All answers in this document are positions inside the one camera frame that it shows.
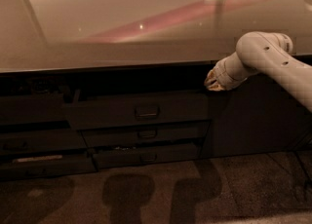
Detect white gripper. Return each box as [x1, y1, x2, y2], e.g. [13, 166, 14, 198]
[204, 59, 249, 92]

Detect grey drawer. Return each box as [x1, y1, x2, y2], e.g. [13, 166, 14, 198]
[0, 129, 86, 156]
[0, 154, 96, 181]
[63, 92, 209, 130]
[93, 143, 199, 168]
[0, 93, 65, 126]
[81, 121, 210, 147]

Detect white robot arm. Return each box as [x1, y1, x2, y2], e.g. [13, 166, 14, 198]
[204, 32, 312, 112]

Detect grey cabinet door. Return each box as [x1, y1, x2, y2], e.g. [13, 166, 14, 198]
[201, 74, 312, 158]

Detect black cable on floor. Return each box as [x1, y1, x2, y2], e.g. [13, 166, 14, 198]
[293, 149, 312, 200]

